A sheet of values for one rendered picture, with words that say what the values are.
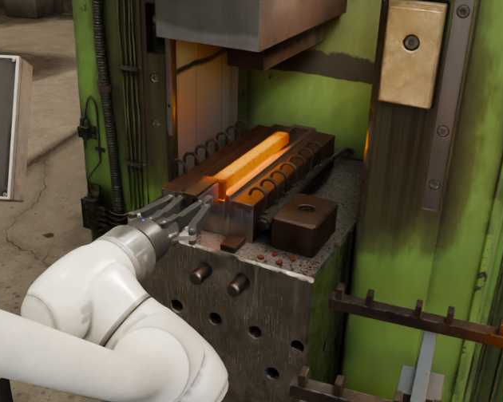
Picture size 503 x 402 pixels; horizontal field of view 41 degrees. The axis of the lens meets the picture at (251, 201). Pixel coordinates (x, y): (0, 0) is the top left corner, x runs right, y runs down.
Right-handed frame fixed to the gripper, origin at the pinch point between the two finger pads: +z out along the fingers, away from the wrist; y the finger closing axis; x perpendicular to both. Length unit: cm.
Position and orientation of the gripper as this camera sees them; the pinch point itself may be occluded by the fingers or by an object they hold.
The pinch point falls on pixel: (202, 195)
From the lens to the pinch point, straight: 118.6
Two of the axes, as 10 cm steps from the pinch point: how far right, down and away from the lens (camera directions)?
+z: 4.5, -4.0, 8.0
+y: 8.9, 2.2, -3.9
